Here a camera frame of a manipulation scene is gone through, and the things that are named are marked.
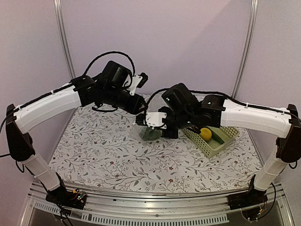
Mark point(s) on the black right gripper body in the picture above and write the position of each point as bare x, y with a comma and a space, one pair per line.
182, 120

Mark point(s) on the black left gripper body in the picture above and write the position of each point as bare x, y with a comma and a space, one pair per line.
113, 96

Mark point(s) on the yellow round lemon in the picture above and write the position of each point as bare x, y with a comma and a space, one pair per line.
206, 134

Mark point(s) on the green white bok choy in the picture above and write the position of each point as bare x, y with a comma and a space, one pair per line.
148, 134

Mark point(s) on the clear zip top bag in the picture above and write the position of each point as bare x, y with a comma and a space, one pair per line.
156, 103

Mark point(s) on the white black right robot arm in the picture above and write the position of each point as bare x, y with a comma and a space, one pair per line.
218, 110

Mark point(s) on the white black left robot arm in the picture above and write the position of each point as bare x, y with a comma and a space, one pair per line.
79, 92

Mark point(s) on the green cucumber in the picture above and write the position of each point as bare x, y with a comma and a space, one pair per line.
217, 138

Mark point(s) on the beige perforated plastic basket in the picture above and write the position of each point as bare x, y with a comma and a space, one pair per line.
212, 148

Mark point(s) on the floral patterned table mat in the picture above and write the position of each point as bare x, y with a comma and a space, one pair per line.
101, 149

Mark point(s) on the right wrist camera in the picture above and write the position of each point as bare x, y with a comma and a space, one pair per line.
154, 120

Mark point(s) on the left aluminium corner post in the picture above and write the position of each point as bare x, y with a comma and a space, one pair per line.
63, 37

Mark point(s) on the aluminium corner post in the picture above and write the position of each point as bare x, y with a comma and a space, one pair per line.
63, 37
246, 48

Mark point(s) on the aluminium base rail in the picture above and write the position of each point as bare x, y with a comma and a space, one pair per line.
109, 207

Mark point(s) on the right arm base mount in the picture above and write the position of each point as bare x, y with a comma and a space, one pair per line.
252, 202

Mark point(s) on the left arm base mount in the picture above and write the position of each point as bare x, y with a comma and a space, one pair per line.
73, 199

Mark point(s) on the right aluminium corner post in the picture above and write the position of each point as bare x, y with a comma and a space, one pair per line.
246, 48

